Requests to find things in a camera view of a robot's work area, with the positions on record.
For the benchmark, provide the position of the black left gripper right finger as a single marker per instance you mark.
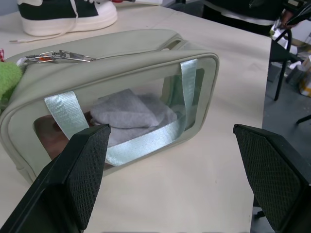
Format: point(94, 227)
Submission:
point(272, 174)

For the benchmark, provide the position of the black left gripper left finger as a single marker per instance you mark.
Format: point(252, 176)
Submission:
point(73, 179)

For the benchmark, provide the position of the brown leather wallet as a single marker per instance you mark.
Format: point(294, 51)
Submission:
point(52, 138)

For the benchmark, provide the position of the beige clear-window pouch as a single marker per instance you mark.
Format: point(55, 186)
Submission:
point(136, 80)

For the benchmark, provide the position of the grey folded cloth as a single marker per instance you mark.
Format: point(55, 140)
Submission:
point(131, 114)

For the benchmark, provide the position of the green plush toy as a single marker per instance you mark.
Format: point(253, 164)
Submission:
point(7, 80)

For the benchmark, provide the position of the black chair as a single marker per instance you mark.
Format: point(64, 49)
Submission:
point(284, 55)

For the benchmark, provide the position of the red white checked cloth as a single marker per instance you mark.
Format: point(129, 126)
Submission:
point(2, 54)

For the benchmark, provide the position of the dark green white sneaker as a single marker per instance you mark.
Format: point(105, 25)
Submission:
point(68, 14)

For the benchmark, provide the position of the person in dark clothes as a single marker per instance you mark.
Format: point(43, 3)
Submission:
point(243, 12)

